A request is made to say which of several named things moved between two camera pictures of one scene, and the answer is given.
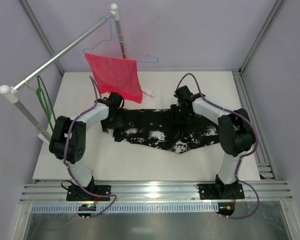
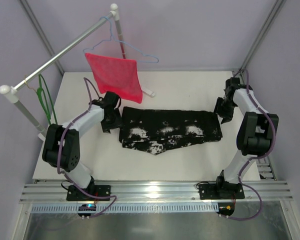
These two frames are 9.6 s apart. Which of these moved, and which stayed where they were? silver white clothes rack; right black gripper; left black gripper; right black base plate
Moved: right black gripper
Stayed: left black gripper; silver white clothes rack; right black base plate
